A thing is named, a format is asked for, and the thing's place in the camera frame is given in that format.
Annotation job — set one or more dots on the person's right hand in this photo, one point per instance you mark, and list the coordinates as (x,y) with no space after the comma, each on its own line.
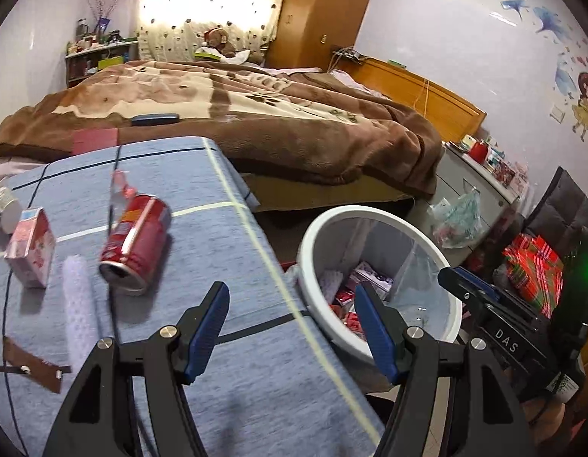
(553,421)

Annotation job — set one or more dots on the red soda can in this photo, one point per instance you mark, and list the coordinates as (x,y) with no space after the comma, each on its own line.
(136,243)

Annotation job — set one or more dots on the wooden bed headboard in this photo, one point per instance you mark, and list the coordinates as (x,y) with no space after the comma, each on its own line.
(441,100)

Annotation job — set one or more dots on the wooden wardrobe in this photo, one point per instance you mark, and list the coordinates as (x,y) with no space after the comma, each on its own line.
(322,9)

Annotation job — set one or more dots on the red booklet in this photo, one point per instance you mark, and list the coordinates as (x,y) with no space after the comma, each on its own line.
(96,142)

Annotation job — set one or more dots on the red green plaid bag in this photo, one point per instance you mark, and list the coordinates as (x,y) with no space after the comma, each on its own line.
(534,266)

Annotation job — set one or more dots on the white shelf with bottles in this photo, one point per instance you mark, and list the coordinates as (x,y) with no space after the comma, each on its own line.
(98,59)

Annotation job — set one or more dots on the purple drink carton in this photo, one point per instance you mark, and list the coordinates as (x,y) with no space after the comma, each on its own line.
(375,278)

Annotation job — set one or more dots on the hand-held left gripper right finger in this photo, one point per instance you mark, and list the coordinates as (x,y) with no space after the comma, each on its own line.
(377,328)

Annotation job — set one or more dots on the pink bed sheet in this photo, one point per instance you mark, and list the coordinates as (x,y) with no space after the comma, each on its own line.
(12,171)

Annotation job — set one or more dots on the white foam net sleeve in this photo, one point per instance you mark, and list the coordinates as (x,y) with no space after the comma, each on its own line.
(82,309)
(333,285)

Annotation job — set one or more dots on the hanging plastic bag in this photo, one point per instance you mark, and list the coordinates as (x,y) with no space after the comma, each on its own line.
(455,219)

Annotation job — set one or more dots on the brown card tag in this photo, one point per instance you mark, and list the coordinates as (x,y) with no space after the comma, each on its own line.
(34,364)

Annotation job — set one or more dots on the red jar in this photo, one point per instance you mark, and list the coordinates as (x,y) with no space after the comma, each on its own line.
(477,151)

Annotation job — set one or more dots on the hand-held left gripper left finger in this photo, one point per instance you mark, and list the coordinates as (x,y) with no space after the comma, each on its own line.
(205,328)

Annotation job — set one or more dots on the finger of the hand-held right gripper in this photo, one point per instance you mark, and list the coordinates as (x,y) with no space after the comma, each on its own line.
(460,290)
(479,280)

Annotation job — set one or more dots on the black chair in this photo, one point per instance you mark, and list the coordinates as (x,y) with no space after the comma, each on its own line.
(567,200)

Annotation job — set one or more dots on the blue plaid tablecloth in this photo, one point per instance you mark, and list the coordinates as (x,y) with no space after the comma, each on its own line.
(255,390)

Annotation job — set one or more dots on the power strip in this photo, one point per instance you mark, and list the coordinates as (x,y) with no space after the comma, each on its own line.
(348,54)

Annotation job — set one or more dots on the cartoon girl wall sticker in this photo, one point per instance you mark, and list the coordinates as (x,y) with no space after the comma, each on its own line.
(587,104)

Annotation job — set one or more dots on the grey nightstand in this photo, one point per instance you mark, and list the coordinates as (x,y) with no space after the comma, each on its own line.
(451,171)

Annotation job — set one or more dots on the purple flower branches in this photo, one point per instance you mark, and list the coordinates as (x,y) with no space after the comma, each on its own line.
(103,4)

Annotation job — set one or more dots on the pink drink carton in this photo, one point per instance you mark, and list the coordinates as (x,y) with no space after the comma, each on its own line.
(32,247)

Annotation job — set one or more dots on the clear plastic bottle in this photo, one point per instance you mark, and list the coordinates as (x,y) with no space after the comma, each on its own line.
(1,207)
(121,193)

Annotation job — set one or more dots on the brown blanket bed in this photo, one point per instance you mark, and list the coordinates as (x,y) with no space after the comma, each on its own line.
(274,123)

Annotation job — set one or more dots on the white round trash bin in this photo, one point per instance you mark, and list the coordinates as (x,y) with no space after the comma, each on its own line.
(317,243)

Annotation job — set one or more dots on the green box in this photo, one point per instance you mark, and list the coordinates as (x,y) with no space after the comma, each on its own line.
(207,55)

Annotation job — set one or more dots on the brown teddy bear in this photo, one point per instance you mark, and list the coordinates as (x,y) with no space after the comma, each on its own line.
(220,40)

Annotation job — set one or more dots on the blue leaf wall sticker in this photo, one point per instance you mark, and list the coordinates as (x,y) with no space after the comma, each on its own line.
(546,19)

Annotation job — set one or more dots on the white wall switch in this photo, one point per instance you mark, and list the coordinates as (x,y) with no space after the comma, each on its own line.
(558,115)

